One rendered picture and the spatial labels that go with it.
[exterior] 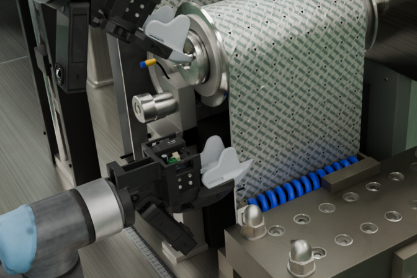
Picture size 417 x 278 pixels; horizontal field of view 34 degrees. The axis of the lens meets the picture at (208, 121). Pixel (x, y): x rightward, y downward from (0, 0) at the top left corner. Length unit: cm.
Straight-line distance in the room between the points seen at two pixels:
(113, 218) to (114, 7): 26
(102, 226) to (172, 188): 10
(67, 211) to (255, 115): 29
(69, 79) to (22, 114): 80
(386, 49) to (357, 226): 31
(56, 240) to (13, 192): 51
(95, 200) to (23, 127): 73
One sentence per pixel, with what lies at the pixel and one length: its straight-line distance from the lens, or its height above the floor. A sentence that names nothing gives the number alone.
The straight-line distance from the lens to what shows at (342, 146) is 110.
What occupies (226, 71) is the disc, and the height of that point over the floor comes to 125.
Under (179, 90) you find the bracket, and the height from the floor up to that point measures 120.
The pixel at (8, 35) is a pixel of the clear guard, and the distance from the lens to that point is 189.
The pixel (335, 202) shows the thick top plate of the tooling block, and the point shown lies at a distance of 102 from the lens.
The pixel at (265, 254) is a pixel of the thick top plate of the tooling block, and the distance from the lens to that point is 93.
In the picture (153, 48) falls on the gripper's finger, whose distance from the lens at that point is 84.
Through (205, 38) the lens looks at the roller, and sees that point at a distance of 90.
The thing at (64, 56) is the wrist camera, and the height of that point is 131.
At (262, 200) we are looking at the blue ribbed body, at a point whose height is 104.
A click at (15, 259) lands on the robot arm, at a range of 85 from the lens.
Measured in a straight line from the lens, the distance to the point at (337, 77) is 103.
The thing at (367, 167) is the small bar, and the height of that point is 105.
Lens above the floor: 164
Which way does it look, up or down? 30 degrees down
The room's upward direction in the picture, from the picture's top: 4 degrees counter-clockwise
